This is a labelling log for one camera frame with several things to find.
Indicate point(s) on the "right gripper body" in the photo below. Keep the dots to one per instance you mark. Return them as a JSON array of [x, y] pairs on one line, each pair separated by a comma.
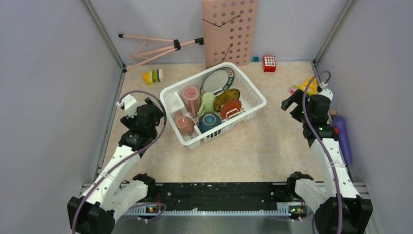
[[298, 98]]

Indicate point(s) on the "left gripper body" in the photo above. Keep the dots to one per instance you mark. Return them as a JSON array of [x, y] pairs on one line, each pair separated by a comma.
[[130, 122]]

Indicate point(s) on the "pink mug white inside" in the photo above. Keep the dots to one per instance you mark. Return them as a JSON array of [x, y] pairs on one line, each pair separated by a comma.
[[184, 124]]

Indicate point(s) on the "white plastic dish rack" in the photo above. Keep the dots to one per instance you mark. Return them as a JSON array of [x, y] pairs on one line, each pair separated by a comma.
[[172, 99]]

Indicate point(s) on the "dark bowl beige inside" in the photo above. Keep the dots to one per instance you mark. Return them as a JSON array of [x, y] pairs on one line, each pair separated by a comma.
[[208, 122]]

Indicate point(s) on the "cream cup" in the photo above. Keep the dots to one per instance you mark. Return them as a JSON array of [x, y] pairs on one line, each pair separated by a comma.
[[207, 104]]

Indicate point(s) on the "white plate green rim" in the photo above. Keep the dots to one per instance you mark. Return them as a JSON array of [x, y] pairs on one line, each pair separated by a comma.
[[219, 80]]

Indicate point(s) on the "orange saucer plate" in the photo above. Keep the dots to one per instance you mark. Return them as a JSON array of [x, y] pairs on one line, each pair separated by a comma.
[[230, 108]]

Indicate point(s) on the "yellow plate dark rim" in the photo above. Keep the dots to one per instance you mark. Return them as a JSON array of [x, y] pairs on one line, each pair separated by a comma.
[[224, 97]]

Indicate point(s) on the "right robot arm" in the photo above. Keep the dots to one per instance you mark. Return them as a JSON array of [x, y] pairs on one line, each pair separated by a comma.
[[340, 207]]

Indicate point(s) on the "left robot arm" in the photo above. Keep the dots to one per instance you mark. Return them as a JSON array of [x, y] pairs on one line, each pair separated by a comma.
[[98, 209]]

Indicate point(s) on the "yellow toy triangle block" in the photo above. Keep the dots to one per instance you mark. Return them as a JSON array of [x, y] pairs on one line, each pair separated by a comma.
[[313, 83]]

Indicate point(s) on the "striped toy block stack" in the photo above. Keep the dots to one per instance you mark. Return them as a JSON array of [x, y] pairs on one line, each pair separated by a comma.
[[153, 76]]

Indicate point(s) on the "red toy block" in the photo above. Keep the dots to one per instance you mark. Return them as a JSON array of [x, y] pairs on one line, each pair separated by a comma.
[[269, 63]]

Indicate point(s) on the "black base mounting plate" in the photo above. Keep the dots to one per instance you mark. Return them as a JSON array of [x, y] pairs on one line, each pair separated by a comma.
[[266, 191]]

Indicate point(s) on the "pink pegboard panel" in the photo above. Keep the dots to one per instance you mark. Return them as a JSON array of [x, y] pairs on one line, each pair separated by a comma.
[[229, 28]]

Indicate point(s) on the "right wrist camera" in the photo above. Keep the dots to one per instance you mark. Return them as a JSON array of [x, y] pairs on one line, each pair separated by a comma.
[[323, 90]]

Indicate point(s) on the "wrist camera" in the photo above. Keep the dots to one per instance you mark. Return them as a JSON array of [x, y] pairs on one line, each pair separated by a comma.
[[129, 104], [323, 90]]

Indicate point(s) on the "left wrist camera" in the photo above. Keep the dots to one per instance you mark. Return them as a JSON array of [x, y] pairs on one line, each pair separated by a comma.
[[129, 104]]

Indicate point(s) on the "purple toy handle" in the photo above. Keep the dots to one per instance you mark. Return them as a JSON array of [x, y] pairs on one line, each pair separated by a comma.
[[339, 122]]

